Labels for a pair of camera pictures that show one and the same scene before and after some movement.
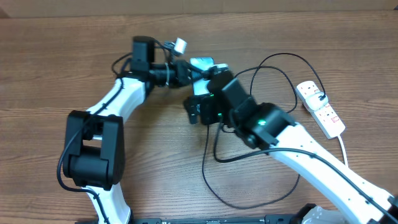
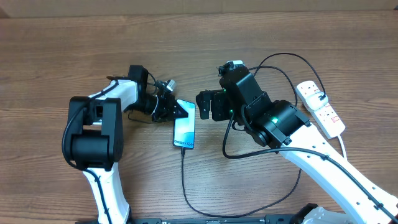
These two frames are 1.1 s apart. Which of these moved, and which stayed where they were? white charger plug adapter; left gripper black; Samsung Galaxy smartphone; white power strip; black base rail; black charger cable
Moved: black charger cable; Samsung Galaxy smartphone; left gripper black
Stayed: black base rail; white power strip; white charger plug adapter
